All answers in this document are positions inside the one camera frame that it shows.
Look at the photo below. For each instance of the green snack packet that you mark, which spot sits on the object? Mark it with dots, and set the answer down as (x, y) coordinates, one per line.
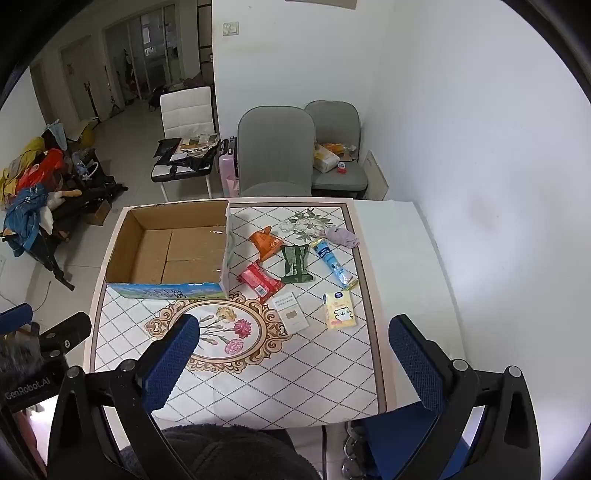
(295, 261)

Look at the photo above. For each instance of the red snack packet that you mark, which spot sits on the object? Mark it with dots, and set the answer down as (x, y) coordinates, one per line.
(264, 285)

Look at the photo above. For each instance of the lilac cloth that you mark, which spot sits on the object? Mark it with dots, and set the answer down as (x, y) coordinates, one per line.
(341, 237)

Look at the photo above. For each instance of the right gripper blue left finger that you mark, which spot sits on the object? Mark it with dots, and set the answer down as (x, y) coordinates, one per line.
(165, 359)

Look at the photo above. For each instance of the yellow Vinda tissue pack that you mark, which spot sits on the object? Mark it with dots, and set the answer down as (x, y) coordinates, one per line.
(339, 313)

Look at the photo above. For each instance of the open cardboard box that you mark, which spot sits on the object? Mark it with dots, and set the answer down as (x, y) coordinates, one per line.
(170, 251)

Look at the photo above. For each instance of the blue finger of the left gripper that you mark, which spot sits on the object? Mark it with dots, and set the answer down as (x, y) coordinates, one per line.
(13, 319)
(65, 336)

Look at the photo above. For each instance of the small cardboard box on floor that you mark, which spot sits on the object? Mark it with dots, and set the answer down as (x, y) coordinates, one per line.
(98, 214)

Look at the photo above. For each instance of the black bag on white chair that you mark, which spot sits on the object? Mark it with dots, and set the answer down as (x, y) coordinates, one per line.
(195, 153)

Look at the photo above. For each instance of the orange snack packet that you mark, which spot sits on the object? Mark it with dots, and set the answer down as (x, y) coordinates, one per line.
(266, 243)

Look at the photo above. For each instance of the grey chair near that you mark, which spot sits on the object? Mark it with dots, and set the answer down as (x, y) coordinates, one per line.
(276, 147)

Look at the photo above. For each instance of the blue Nestle milk powder pouch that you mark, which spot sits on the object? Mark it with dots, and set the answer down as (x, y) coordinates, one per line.
(345, 279)

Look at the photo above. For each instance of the grey chair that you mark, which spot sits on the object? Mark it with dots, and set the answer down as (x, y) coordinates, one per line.
(276, 147)
(338, 128)

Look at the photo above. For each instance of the pink suitcase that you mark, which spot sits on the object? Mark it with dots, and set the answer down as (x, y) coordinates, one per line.
(228, 167)

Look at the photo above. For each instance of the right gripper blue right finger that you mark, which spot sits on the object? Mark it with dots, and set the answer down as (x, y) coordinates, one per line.
(423, 361)

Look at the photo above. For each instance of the white board against wall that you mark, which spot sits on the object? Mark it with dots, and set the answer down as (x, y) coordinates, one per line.
(378, 187)

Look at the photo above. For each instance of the white tissue bag on chair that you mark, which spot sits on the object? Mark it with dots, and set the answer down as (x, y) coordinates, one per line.
(324, 159)

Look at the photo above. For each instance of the grey chair far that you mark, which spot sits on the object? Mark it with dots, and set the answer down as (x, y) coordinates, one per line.
(338, 128)

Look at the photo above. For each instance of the white paper packet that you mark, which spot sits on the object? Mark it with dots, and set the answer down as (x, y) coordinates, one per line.
(290, 313)

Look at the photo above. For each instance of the pile of clothes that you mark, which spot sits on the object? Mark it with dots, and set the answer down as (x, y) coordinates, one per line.
(47, 191)

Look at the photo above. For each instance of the white padded chair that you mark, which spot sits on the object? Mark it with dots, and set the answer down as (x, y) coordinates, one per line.
(185, 115)

